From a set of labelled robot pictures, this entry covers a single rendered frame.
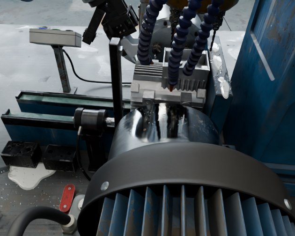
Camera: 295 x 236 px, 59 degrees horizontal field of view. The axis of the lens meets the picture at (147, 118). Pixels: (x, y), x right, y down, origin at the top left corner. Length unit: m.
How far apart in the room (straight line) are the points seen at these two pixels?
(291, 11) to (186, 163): 0.51
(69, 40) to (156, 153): 0.85
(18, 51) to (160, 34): 0.86
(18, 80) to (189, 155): 1.18
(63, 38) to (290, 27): 0.72
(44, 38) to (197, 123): 0.70
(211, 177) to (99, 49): 1.33
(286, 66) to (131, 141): 0.34
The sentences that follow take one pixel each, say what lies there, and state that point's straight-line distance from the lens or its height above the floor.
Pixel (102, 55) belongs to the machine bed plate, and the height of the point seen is 0.80.
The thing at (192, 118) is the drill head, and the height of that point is 1.16.
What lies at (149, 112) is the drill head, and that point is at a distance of 0.51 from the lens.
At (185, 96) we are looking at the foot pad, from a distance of 0.70.
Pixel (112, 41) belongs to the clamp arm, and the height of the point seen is 1.25.
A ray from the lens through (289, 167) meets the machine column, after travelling 0.81.
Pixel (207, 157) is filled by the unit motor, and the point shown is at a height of 1.37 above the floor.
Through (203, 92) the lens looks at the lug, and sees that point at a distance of 0.70.
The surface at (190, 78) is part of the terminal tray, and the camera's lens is 0.69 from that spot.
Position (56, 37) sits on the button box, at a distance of 1.02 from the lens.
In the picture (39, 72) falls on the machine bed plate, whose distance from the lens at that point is 1.34.
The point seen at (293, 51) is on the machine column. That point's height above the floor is 1.26.
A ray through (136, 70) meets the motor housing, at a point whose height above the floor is 1.11.
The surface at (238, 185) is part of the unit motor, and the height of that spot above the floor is 1.36.
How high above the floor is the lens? 1.50
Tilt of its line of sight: 44 degrees down
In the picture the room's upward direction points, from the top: 3 degrees clockwise
